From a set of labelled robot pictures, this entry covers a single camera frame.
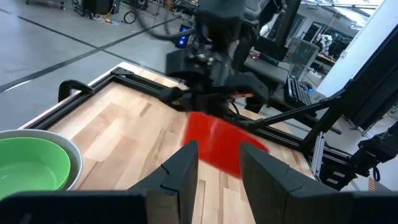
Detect black coiled floor cable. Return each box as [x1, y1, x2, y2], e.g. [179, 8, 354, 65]
[123, 9, 138, 26]

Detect black machine part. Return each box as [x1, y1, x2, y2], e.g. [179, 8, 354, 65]
[350, 128, 398, 179]

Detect black table clamp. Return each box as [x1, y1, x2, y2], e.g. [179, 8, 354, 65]
[57, 79, 95, 103]

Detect yellow floor cable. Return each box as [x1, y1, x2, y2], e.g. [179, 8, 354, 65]
[92, 13, 119, 26]

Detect black keyboard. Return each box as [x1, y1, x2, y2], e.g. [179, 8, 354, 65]
[283, 75, 315, 107]

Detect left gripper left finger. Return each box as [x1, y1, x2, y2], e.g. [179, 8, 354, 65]
[129, 140, 200, 224]

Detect black rig frame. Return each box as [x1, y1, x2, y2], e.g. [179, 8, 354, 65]
[239, 21, 398, 154]

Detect cream plastic bowl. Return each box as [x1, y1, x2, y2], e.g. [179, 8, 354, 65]
[0, 129, 85, 192]

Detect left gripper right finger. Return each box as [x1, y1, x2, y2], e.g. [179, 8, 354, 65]
[239, 142, 315, 224]

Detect grey desk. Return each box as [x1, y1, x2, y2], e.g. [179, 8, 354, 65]
[244, 55, 292, 85]

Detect green plastic bowl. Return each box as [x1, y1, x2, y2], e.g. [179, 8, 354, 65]
[0, 136, 72, 200]

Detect red plastic bowl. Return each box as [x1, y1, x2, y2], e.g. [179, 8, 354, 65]
[182, 111, 270, 180]

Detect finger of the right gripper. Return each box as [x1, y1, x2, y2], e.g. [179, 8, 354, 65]
[205, 92, 233, 118]
[158, 86, 206, 114]

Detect grey computer case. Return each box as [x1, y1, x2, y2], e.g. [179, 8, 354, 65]
[285, 36, 321, 83]

